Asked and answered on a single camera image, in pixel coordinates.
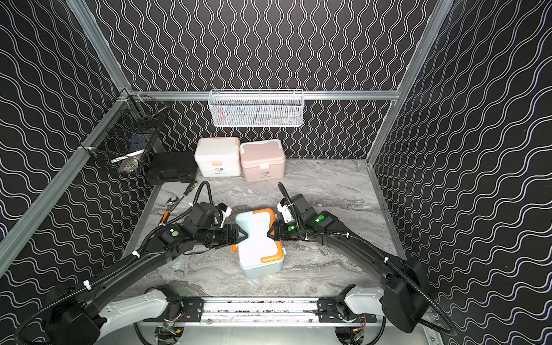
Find light blue first aid box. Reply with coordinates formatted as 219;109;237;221
232;208;285;278

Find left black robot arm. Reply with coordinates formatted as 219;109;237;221
14;200;248;344

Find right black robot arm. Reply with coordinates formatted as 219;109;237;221
267;183;458;336

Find pink first aid box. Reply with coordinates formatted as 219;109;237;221
240;139;286;183

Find white first aid box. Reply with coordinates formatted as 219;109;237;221
194;137;242;178

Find black plastic tool case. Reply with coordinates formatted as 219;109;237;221
146;151;198;185

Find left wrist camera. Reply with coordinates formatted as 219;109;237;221
189;201;233;229

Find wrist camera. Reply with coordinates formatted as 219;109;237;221
277;193;317;225
189;201;233;229

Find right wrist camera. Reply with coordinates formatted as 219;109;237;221
277;193;317;225

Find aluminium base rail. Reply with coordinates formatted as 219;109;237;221
94;295;432;325

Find white wire wall basket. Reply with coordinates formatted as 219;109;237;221
208;89;305;127

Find black wire wall basket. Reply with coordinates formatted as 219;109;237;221
83;93;169;175

